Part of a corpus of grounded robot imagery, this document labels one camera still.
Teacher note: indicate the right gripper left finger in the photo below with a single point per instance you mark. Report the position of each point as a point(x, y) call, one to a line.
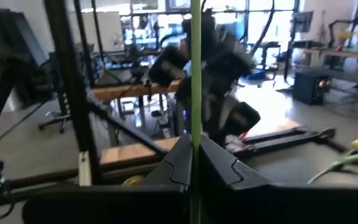
point(179, 165)

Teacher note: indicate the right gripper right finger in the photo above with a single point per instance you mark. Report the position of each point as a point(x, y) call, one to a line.
point(216, 168)

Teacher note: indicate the tulip with green stem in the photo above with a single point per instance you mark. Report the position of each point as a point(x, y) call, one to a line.
point(195, 93)

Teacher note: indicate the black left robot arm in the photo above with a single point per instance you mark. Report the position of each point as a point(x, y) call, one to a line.
point(219, 68)

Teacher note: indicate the background yellow flowers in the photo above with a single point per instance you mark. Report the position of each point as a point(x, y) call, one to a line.
point(343, 35)

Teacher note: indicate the wooden board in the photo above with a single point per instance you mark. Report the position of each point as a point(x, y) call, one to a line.
point(126, 154)

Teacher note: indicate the wooden workbench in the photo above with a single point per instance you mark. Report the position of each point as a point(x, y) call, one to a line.
point(126, 90)

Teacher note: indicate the black computer tower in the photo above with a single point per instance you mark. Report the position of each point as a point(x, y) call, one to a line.
point(311, 87)

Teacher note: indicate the office chair base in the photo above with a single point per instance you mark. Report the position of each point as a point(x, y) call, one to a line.
point(56, 119)

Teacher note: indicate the white board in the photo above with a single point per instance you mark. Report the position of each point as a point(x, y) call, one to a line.
point(104, 31)

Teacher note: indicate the background flower table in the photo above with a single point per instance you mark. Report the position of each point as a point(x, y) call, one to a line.
point(337, 53)

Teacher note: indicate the black monitor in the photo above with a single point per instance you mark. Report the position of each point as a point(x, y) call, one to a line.
point(303, 21)

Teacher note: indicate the black leaning panel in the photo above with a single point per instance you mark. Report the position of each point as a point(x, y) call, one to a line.
point(20, 46)

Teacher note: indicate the black diagonal frame brace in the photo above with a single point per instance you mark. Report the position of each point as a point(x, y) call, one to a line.
point(126, 127)

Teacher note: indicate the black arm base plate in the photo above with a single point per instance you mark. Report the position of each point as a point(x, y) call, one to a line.
point(278, 138)

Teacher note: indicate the thick black frame post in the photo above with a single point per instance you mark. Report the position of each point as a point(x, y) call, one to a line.
point(70, 93)

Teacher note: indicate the thin black frame post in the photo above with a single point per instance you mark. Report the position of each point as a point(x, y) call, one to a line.
point(82, 46)

